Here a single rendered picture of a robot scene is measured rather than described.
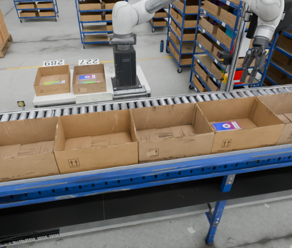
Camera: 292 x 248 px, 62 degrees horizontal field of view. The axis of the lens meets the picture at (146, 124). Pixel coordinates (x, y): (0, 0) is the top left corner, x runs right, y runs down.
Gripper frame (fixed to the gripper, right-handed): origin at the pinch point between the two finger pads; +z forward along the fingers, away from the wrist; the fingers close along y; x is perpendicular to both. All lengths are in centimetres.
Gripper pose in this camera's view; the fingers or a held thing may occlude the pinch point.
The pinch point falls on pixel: (248, 77)
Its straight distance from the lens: 145.3
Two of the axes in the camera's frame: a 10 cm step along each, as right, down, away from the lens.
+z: -3.0, 9.4, 1.5
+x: -8.8, -2.1, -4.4
